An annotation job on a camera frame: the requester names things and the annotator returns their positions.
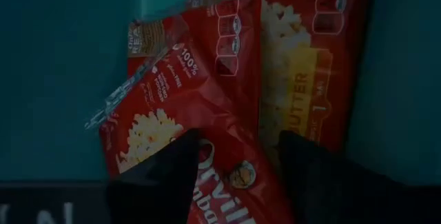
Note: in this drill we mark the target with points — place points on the teal plastic basket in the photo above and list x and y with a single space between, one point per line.
51 79

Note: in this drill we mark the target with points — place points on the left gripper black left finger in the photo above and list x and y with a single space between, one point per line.
162 186

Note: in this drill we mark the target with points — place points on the red Orville popcorn bag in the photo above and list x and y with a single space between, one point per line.
241 45
330 79
179 96

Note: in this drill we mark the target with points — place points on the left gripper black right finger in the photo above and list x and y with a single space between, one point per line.
327 189

